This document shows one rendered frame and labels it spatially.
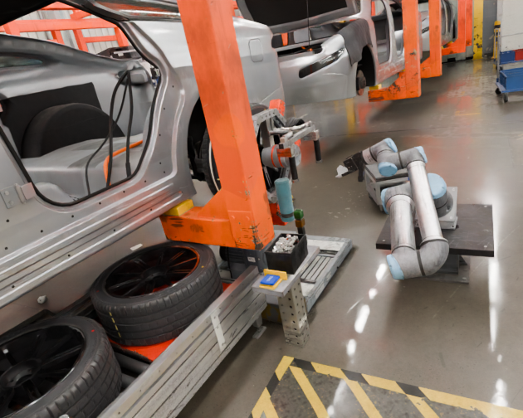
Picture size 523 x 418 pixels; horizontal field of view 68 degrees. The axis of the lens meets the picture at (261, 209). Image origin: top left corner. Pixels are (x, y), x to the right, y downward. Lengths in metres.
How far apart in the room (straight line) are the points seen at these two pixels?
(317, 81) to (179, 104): 2.75
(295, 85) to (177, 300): 3.49
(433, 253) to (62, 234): 1.57
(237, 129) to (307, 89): 3.10
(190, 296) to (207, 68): 1.05
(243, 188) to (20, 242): 0.95
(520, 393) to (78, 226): 1.96
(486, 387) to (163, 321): 1.42
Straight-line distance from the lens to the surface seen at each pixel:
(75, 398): 1.63
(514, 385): 2.04
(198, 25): 1.81
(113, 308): 1.96
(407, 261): 1.81
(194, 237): 2.23
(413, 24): 5.72
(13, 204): 1.75
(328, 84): 4.84
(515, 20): 13.51
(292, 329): 2.09
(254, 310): 2.16
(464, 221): 2.60
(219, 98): 1.79
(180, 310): 1.92
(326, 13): 5.78
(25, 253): 1.77
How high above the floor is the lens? 1.44
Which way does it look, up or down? 21 degrees down
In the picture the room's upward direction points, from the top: 12 degrees counter-clockwise
